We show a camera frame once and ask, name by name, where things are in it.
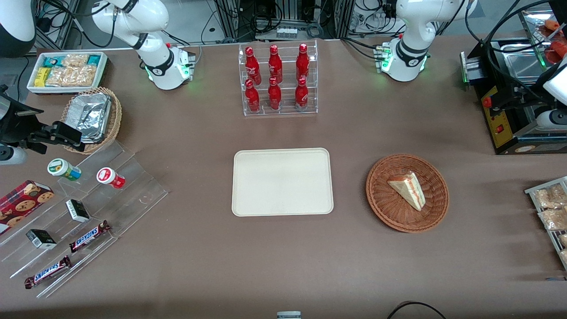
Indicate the triangular sandwich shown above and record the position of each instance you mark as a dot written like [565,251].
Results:
[409,189]

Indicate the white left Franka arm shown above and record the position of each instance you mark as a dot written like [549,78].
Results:
[409,48]

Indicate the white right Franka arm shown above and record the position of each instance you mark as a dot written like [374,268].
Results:
[159,62]

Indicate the aluminium foil tray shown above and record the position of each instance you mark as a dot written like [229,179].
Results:
[91,116]

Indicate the light wicker basket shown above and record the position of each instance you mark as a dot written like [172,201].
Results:
[116,119]

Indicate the beige rectangular tray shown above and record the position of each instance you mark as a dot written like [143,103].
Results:
[282,181]

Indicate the round brown wicker basket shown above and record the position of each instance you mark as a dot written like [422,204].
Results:
[390,208]

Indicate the tray of wrapped pastries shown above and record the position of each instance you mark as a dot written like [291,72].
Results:
[551,239]

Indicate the green lidded cup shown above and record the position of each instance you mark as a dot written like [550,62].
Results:
[62,168]

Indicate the red lidded cup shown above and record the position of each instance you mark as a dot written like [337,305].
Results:
[108,176]

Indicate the clear bag of crackers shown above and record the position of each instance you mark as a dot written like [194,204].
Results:
[73,75]

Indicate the white rectangular snack bin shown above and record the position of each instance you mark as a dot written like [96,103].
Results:
[31,86]

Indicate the yellow snack pack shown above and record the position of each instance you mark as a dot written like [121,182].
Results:
[41,77]

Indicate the teal snack pack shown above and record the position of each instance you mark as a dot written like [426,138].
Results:
[52,61]

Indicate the small black carton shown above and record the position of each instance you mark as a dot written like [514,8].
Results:
[40,239]
[78,211]

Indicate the red plaid cookie box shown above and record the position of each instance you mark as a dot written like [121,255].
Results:
[22,204]

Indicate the clear acrylic stepped display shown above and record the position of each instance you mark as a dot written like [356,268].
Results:
[133,186]

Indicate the Snickers chocolate bar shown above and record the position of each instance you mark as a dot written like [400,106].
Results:
[48,272]
[88,237]

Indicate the red cola bottle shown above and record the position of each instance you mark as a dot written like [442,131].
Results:
[302,62]
[274,95]
[251,66]
[252,97]
[275,65]
[301,94]

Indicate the clear acrylic bottle rack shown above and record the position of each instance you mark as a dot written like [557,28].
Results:
[285,108]

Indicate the grey power strip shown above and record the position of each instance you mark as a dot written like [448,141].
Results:
[287,32]

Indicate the small grey device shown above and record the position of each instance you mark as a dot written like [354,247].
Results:
[289,315]

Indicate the black food warmer machine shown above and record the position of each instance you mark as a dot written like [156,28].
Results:
[500,128]

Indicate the steel warmer pan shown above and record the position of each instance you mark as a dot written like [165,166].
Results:
[522,66]

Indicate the clear bag of pastries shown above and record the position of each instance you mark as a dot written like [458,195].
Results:
[549,197]
[553,219]

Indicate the red sausages in warmer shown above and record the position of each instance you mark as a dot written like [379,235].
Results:
[557,44]

